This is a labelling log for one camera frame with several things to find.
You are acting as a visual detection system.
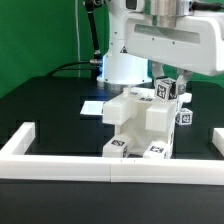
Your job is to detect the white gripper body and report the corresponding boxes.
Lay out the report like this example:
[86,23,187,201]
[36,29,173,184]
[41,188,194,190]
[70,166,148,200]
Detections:
[125,11,224,76]

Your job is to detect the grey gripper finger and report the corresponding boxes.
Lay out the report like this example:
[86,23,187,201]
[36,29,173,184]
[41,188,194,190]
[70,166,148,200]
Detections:
[176,69,193,95]
[151,62,165,81]

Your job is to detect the white tagged cube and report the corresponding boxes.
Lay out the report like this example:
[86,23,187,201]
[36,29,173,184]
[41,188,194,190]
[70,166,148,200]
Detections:
[175,108,193,125]
[155,78,177,101]

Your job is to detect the white chair back frame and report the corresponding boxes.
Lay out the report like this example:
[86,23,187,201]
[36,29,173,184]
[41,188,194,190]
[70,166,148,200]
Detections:
[102,87,192,132]

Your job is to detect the white chair seat part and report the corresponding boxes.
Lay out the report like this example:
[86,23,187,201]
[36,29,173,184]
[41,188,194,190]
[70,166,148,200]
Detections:
[120,120,175,158]

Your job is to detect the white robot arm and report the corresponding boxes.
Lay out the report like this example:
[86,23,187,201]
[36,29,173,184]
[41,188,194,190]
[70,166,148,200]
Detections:
[99,0,224,95]

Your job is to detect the white sheet with tags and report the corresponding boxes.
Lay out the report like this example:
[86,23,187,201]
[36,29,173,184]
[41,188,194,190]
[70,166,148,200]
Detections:
[80,101,104,116]

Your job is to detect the white U-shaped fence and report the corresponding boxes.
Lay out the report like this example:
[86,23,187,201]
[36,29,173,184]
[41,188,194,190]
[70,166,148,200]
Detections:
[0,122,224,186]

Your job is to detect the black corrugated hose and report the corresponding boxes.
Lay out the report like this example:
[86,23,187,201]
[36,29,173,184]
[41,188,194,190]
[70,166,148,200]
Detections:
[83,0,108,78]

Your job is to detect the black table cables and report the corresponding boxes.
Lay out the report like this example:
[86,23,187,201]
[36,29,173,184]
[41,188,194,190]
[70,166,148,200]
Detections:
[45,60,101,78]

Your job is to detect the white thin cable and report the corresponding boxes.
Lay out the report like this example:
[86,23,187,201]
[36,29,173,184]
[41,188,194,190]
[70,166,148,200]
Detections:
[75,0,82,78]

